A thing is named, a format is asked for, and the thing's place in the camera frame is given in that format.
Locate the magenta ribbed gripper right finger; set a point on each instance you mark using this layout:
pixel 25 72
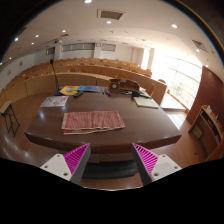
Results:
pixel 151 166

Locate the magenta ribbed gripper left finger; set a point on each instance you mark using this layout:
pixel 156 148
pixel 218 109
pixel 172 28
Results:
pixel 70 166

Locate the red white woven towel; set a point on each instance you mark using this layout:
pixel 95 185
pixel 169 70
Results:
pixel 90 122

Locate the dark brown wooden desk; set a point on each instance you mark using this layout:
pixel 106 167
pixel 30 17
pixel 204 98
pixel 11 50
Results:
pixel 148 127

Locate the white notebook on right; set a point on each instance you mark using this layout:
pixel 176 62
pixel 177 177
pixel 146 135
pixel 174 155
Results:
pixel 146 102

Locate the white paper sheet left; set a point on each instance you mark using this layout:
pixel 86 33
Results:
pixel 55 101

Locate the black remote control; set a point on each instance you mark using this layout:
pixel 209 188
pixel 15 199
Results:
pixel 78 94

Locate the black microphone stand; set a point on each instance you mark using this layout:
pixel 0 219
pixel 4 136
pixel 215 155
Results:
pixel 58 88

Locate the yellow blue poster sheet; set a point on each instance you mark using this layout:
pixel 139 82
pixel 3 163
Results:
pixel 72 90

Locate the curved wooden front bench row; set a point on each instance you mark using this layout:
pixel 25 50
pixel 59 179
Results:
pixel 95 75

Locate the small folding side table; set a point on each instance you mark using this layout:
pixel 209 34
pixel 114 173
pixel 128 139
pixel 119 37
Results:
pixel 11 120

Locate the wooden desktop box with clock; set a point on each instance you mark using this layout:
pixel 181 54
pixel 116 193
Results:
pixel 123 84

